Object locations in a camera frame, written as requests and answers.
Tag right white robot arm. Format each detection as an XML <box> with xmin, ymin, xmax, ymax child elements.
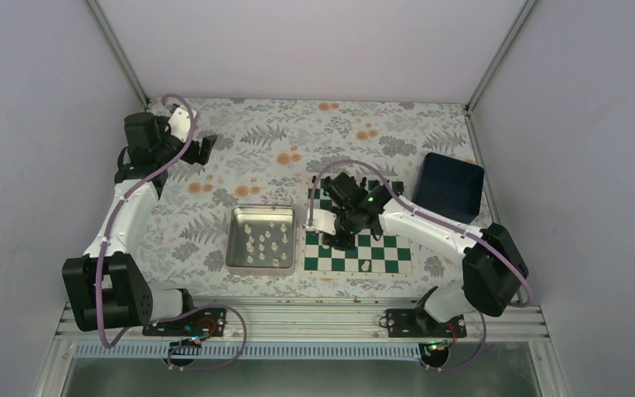
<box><xmin>306</xmin><ymin>173</ymin><xmax>531</xmax><ymax>337</ymax></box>

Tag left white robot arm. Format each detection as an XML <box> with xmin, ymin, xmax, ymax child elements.
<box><xmin>62</xmin><ymin>108</ymin><xmax>217</xmax><ymax>335</ymax></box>

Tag green white chessboard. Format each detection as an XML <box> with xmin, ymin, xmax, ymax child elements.
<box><xmin>301</xmin><ymin>174</ymin><xmax>418</xmax><ymax>277</ymax></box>

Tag floral table mat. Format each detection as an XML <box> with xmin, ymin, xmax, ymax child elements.
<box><xmin>136</xmin><ymin>98</ymin><xmax>476</xmax><ymax>298</ymax></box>

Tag metal tray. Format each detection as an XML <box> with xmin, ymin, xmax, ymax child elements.
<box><xmin>225</xmin><ymin>204</ymin><xmax>297</xmax><ymax>277</ymax></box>

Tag dark blue box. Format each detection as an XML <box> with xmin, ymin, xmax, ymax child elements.
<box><xmin>412</xmin><ymin>152</ymin><xmax>485</xmax><ymax>224</ymax></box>

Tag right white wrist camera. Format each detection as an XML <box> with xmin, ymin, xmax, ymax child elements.
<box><xmin>304</xmin><ymin>208</ymin><xmax>337</xmax><ymax>236</ymax></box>

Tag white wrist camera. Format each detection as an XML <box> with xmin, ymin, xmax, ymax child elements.
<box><xmin>168</xmin><ymin>107</ymin><xmax>197</xmax><ymax>142</ymax></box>
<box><xmin>304</xmin><ymin>208</ymin><xmax>337</xmax><ymax>236</ymax></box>

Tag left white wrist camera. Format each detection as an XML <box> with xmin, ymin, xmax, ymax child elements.
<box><xmin>168</xmin><ymin>107</ymin><xmax>197</xmax><ymax>142</ymax></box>

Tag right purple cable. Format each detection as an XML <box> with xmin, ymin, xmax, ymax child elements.
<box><xmin>306</xmin><ymin>159</ymin><xmax>536</xmax><ymax>372</ymax></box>

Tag purple cable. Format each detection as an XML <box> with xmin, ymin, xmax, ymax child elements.
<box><xmin>306</xmin><ymin>159</ymin><xmax>536</xmax><ymax>372</ymax></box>
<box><xmin>93</xmin><ymin>93</ymin><xmax>248</xmax><ymax>374</ymax></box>

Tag aluminium frame rail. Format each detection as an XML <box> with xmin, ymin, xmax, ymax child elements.
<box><xmin>54</xmin><ymin>304</ymin><xmax>550</xmax><ymax>344</ymax></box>

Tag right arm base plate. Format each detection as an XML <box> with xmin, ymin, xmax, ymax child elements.
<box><xmin>378</xmin><ymin>309</ymin><xmax>467</xmax><ymax>338</ymax></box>

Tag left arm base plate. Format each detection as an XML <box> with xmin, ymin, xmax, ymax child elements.
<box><xmin>142</xmin><ymin>308</ymin><xmax>227</xmax><ymax>338</ymax></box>

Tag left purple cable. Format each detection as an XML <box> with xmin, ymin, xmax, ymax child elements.
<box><xmin>93</xmin><ymin>93</ymin><xmax>248</xmax><ymax>374</ymax></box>

